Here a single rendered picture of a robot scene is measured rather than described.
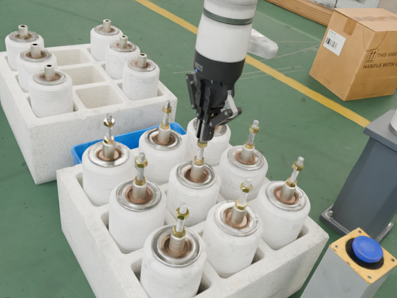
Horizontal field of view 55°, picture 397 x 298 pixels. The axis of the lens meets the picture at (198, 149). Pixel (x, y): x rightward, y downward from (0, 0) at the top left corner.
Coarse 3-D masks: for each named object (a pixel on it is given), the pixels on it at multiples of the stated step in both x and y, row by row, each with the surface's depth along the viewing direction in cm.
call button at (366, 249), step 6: (354, 240) 53; (360, 240) 53; (366, 240) 53; (372, 240) 53; (354, 246) 52; (360, 246) 52; (366, 246) 52; (372, 246) 53; (378, 246) 53; (354, 252) 53; (360, 252) 52; (366, 252) 51; (372, 252) 52; (378, 252) 52; (360, 258) 52; (366, 258) 51; (372, 258) 51; (378, 258) 51
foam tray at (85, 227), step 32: (64, 192) 75; (64, 224) 82; (96, 224) 67; (96, 256) 67; (128, 256) 63; (256, 256) 70; (288, 256) 68; (96, 288) 73; (128, 288) 58; (224, 288) 61; (256, 288) 66; (288, 288) 78
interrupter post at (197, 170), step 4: (192, 164) 69; (196, 164) 68; (192, 168) 69; (196, 168) 68; (200, 168) 68; (192, 172) 69; (196, 172) 69; (200, 172) 69; (192, 176) 70; (196, 176) 69; (200, 176) 70
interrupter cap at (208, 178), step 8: (192, 160) 73; (184, 168) 71; (208, 168) 72; (176, 176) 69; (184, 176) 69; (208, 176) 70; (216, 176) 71; (184, 184) 68; (192, 184) 68; (200, 184) 68; (208, 184) 68
